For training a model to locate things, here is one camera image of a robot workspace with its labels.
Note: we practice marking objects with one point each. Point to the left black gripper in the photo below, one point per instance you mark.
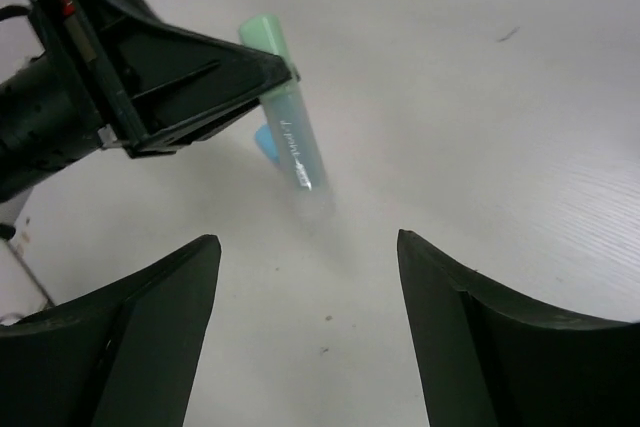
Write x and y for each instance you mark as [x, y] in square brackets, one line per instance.
[114, 64]

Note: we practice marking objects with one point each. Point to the blue highlighter pen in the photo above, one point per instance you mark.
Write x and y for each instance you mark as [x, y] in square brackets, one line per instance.
[265, 142]

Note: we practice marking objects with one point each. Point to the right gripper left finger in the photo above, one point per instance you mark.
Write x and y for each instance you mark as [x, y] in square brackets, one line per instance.
[123, 355]

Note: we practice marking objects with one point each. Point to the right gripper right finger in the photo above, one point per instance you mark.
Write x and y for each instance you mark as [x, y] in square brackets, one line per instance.
[491, 356]

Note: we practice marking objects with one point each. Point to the green highlighter pen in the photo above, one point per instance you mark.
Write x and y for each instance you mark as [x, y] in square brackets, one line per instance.
[287, 118]

